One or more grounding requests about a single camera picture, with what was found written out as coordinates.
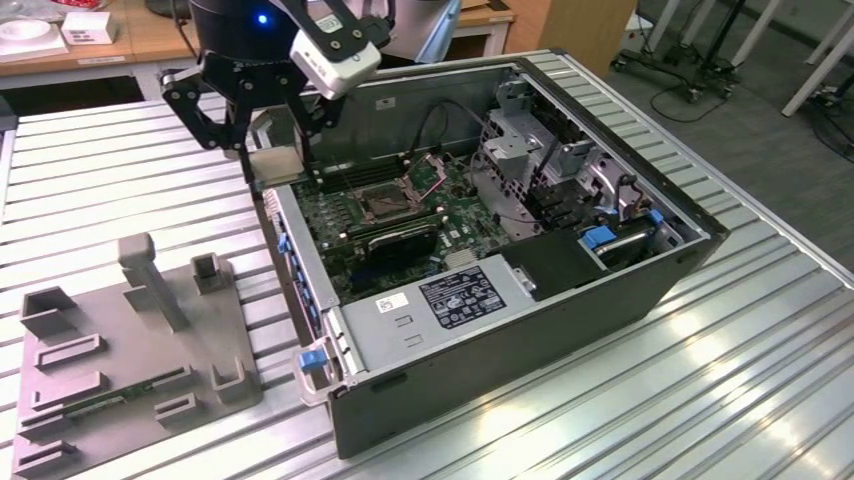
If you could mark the black open PC case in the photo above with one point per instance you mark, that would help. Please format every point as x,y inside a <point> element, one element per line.
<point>533,350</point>

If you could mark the blue card retention clip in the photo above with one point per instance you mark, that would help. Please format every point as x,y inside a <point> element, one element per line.
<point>280,242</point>

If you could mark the silver CPU chip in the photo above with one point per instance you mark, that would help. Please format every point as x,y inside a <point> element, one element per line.
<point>276,165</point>

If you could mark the small blue clip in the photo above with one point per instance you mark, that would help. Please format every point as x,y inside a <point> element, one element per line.
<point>652,217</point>

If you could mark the black plastic shroud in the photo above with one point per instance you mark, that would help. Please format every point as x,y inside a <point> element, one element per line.
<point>547,265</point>

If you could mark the white labelled box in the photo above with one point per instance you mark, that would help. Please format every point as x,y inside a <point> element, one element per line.
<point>86,29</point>

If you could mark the wooden cabinet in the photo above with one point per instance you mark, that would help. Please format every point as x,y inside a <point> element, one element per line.
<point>587,30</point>

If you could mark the CPU socket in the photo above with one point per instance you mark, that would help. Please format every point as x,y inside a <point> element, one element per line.
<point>389,205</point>

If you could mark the silver power supply unit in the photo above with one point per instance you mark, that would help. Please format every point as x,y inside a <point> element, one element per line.
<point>387,330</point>

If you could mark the black RAM slot row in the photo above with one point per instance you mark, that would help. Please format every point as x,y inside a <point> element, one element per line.
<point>360,172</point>
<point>387,227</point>

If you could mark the white desk frame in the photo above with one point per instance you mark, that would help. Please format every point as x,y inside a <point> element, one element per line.
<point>800,97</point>
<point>749,40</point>

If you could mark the grey parts rack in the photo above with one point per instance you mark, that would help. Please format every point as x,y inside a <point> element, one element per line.
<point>133,360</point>

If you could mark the silver disk bay cage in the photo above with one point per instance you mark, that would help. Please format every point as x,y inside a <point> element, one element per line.
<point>513,145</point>

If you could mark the black round stand base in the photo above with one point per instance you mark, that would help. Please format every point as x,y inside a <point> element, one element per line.
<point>166,6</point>

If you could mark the red packet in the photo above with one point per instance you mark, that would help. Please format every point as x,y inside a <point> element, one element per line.
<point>80,3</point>

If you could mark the black wheeled stand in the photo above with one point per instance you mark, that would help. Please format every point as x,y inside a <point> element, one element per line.
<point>700,75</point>

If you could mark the green motherboard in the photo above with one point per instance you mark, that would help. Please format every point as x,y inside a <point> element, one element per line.
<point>467,220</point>

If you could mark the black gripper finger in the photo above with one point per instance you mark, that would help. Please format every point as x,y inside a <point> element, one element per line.
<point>193,115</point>
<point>298,120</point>

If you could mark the black graphics card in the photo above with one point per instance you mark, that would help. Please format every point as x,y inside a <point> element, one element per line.
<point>403,245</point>

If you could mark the white round dish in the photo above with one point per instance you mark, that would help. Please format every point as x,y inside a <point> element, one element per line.
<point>26,35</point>

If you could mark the green RAM stick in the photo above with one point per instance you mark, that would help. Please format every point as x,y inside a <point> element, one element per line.
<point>126,392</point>

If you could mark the blue case latch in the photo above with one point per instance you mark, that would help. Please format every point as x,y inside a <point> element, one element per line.
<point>310,361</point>

